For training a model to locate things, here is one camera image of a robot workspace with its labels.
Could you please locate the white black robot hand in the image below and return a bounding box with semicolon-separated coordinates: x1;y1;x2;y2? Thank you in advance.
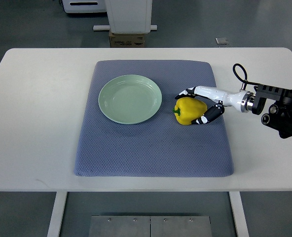
175;86;251;125

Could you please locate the yellow bell pepper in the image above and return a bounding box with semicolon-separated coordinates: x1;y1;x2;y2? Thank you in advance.
173;97;208;125

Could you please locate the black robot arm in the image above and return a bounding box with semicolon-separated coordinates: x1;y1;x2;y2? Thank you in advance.
233;63;292;139

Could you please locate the grey floor plate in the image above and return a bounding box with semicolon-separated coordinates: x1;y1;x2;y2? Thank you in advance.
215;38;229;45

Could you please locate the light green plate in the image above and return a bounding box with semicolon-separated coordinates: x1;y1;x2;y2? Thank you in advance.
98;75;162;124

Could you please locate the blue grey cloth mat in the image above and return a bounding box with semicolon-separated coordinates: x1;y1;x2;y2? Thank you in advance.
74;60;234;177

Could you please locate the white table right leg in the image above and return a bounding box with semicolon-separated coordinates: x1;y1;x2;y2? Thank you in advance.
229;191;249;237

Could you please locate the white table leg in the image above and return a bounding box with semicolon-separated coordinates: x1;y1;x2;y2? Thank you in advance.
229;191;249;237
47;191;67;237

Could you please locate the brown cardboard box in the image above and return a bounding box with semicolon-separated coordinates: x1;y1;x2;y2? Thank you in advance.
109;32;146;48

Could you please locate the white machine base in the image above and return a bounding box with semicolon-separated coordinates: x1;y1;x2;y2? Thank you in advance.
93;0;157;34

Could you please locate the white appliance with slot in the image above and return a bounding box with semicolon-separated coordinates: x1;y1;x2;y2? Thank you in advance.
62;0;107;14

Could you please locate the white table left leg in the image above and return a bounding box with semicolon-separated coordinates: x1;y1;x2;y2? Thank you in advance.
47;191;67;237

